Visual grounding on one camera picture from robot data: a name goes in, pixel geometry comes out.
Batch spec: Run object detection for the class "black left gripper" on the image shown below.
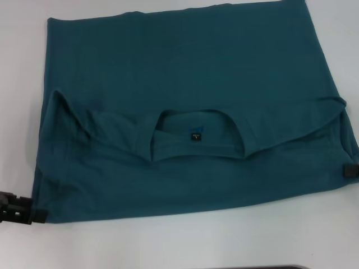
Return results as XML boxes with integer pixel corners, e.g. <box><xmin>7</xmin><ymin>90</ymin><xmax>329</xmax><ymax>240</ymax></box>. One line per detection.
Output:
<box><xmin>0</xmin><ymin>191</ymin><xmax>48</xmax><ymax>225</ymax></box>

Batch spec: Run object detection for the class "teal printed t-shirt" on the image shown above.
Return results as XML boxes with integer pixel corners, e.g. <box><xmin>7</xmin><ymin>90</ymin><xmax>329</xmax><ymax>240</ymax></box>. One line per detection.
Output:
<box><xmin>29</xmin><ymin>0</ymin><xmax>359</xmax><ymax>225</ymax></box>

